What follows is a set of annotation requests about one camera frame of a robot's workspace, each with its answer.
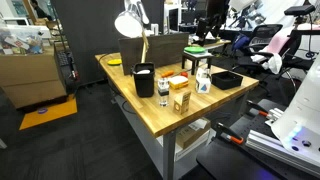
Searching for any white printed carton box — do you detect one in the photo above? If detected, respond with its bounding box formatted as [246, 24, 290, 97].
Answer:
[194, 67, 212, 94]

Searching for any small tan cardboard box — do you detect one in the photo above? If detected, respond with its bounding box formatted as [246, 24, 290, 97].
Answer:
[173, 90, 192, 116]

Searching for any white desk lamp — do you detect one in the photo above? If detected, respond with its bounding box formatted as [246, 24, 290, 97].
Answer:
[114, 0, 151, 64]

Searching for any silver metal bracket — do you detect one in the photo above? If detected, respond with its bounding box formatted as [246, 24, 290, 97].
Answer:
[266, 108, 284, 123]

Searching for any brown cardboard box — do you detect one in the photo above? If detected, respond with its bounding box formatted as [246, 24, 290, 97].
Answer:
[174, 117, 212, 150]

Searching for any person in dark clothes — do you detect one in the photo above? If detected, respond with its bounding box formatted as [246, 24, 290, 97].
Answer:
[29, 0, 51, 19]

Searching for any orange floor mat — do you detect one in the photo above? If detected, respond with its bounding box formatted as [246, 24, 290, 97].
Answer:
[19, 96, 78, 131]

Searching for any blue bag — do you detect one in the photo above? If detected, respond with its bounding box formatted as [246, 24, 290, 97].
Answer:
[231, 33, 251, 53]

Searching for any background wooden desk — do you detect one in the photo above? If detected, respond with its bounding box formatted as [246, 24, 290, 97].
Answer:
[189, 38, 233, 51]

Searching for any aluminium extrusion rail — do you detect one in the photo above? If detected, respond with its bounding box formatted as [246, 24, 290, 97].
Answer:
[245, 129, 320, 178]

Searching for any yellow round plate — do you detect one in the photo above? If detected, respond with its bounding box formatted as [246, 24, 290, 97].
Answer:
[107, 58, 123, 66]

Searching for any black orange clamp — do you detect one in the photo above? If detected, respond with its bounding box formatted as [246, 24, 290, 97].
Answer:
[214, 122, 245, 145]
[246, 99, 271, 118]

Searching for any large cardboard box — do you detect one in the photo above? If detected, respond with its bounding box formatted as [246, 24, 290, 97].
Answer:
[0, 44, 68, 109]

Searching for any clear plastic storage bin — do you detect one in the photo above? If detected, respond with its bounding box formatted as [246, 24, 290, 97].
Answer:
[0, 24, 44, 56]

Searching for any white crumpled cloth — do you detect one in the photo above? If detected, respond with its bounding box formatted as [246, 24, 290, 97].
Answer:
[250, 53, 284, 75]

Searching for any black perforated mounting board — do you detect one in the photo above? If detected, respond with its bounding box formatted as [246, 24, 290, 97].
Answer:
[196, 98, 320, 180]

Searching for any pink cloth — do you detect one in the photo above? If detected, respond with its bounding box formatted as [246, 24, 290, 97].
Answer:
[266, 33, 291, 54]

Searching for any dark wooden backboard panel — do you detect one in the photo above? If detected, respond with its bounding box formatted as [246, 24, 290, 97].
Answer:
[118, 32, 190, 76]

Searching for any black office chair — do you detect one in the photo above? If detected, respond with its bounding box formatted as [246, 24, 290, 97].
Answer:
[233, 23, 284, 78]

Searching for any orange toy carrot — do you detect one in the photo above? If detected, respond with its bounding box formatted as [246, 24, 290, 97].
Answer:
[160, 70, 175, 79]

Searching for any toy bread slice sandwich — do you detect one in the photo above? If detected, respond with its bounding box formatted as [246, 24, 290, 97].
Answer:
[168, 75, 190, 90]

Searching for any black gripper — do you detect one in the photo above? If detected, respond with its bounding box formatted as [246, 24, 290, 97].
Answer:
[198, 0, 234, 47]

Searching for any black trash bin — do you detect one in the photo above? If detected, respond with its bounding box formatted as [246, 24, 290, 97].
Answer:
[132, 62, 156, 98]

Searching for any small dark wooden stool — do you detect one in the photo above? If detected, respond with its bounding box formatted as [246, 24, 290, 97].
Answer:
[181, 51, 214, 76]

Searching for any black rectangular tray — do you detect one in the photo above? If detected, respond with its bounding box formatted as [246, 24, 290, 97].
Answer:
[211, 70, 244, 91]

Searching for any black divider curtain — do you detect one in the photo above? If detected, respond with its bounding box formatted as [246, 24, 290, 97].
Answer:
[49, 0, 166, 86]

